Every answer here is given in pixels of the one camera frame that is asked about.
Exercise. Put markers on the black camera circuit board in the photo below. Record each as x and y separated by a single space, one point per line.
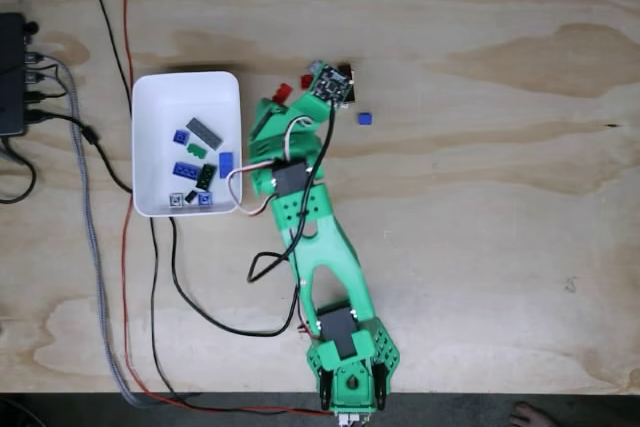
332 84

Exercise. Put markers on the brown long lego brick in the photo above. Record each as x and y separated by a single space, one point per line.
345 67

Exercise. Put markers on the person's foot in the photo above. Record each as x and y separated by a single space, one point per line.
530 417

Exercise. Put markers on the dark grey long brick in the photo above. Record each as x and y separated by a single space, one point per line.
204 133

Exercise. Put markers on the red narrow lego brick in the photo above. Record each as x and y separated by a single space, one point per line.
283 92

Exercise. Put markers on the black round connector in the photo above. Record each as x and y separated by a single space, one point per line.
31 27

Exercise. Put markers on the grey two-by-two brick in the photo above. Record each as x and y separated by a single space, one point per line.
175 200

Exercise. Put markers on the black usb hub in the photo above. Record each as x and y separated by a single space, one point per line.
11 72

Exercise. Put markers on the green one-by-two brick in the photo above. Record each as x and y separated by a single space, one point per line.
196 150

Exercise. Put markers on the white plastic bin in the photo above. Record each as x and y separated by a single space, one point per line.
160 102

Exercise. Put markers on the black small lego brick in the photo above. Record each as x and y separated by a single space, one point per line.
191 195

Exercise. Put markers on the blue two-by-four brick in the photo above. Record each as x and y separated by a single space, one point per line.
186 170
226 163

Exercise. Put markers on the red two-by-two brick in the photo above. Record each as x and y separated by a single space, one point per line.
305 81

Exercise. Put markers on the blue two-by-two brick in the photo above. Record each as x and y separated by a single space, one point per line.
204 198
365 119
181 137

